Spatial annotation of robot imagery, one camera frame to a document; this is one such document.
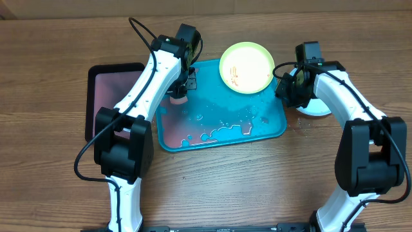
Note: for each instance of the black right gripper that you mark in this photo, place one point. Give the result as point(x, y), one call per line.
point(286, 95)

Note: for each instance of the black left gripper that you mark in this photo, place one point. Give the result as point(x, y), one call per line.
point(192, 86)

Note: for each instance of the green and pink sponge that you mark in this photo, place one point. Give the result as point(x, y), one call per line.
point(178, 101)

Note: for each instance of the light blue plate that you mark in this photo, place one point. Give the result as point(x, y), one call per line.
point(315, 108)

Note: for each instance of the teal serving tray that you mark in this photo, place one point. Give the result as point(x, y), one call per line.
point(215, 115)

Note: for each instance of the yellow plate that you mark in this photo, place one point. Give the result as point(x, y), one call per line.
point(246, 67)

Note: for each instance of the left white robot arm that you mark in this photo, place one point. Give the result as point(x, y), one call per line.
point(123, 141)

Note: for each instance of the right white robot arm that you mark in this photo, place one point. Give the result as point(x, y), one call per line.
point(370, 165)

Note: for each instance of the dark maroon tray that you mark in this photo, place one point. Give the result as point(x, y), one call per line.
point(107, 85)

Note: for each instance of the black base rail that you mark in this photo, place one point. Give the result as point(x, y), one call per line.
point(225, 228)

